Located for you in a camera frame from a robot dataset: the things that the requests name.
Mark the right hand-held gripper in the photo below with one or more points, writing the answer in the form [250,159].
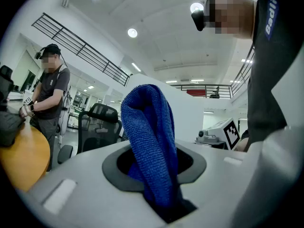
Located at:
[229,133]

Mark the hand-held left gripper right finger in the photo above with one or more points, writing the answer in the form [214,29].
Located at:
[225,189]

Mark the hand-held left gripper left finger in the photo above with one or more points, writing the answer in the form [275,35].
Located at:
[78,198]

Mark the blue cloth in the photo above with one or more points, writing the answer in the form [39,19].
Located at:
[152,127]

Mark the person's right forearm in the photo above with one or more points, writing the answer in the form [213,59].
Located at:
[243,145]

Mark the red panel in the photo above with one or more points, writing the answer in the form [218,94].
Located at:
[196,92]

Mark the black balcony railing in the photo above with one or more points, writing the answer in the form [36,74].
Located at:
[83,42]
[202,85]

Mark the round wooden table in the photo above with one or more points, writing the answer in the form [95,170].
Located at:
[23,160]

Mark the person's black shirt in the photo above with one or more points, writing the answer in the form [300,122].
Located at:
[266,68]

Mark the black office chair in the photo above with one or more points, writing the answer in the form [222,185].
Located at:
[104,110]
[6,79]

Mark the black backpack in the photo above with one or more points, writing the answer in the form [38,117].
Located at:
[9,129]

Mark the person's head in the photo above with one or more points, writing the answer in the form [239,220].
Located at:
[237,13]

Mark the round ceiling light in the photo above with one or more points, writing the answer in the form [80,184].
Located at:
[196,7]
[132,32]

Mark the black head-worn camera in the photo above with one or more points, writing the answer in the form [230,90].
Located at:
[199,20]

